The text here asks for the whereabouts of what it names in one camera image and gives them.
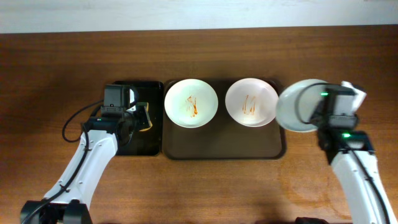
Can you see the white plate with sauce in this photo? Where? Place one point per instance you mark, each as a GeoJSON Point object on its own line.
{"type": "Point", "coordinates": [191, 103]}

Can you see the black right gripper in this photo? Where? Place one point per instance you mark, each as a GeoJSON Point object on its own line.
{"type": "Point", "coordinates": [337, 121]}

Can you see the black water tray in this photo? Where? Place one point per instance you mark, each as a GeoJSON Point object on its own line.
{"type": "Point", "coordinates": [147, 143]}

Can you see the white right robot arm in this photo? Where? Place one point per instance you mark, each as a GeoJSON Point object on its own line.
{"type": "Point", "coordinates": [353, 160]}

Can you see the pink-rimmed plate with sauce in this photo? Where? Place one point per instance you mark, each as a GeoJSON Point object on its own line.
{"type": "Point", "coordinates": [251, 102]}

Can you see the pale blue plate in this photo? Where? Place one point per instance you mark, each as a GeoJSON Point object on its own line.
{"type": "Point", "coordinates": [285, 109]}

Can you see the brown serving tray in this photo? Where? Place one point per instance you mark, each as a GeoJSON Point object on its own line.
{"type": "Point", "coordinates": [222, 137]}

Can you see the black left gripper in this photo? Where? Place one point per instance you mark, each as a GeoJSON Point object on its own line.
{"type": "Point", "coordinates": [141, 115]}

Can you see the green and yellow sponge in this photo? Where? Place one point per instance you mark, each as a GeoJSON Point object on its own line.
{"type": "Point", "coordinates": [143, 119]}

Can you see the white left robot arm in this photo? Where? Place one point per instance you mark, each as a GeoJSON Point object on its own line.
{"type": "Point", "coordinates": [68, 201]}

